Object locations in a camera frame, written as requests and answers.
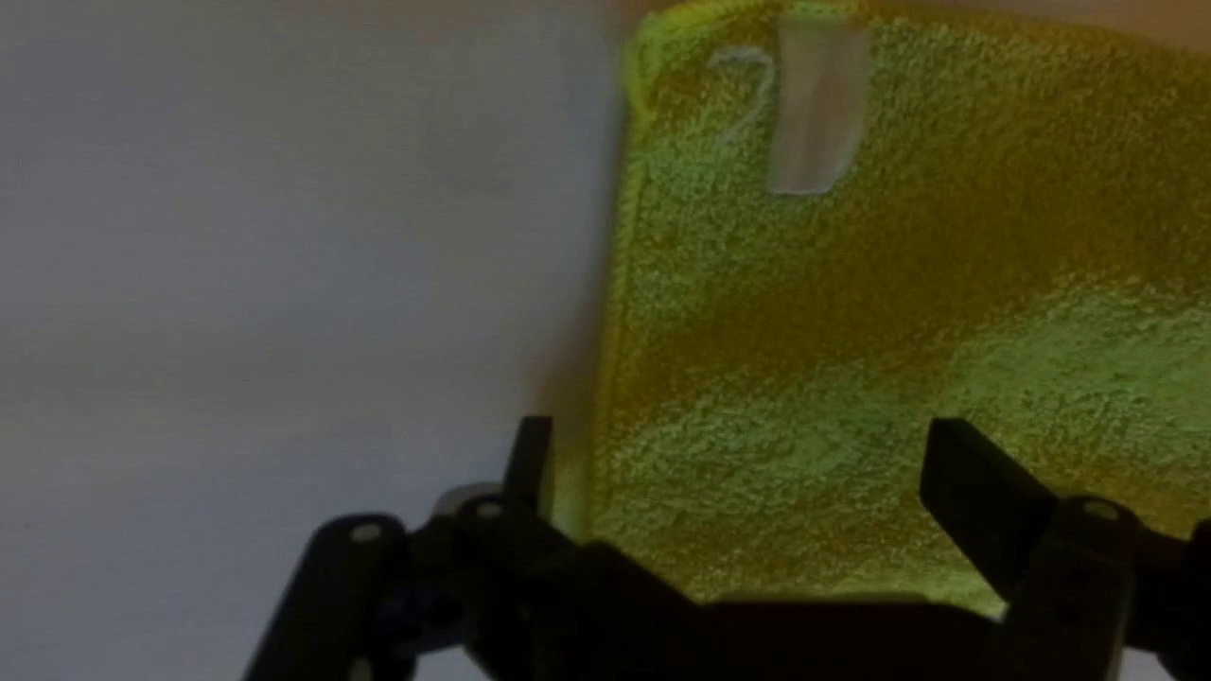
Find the yellow microfiber towel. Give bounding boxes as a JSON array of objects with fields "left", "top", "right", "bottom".
[{"left": 546, "top": 0, "right": 1211, "bottom": 619}]

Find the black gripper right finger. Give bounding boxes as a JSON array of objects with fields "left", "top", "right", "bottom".
[{"left": 915, "top": 413, "right": 1211, "bottom": 681}]

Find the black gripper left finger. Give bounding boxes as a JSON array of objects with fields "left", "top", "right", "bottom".
[{"left": 241, "top": 413, "right": 603, "bottom": 681}]

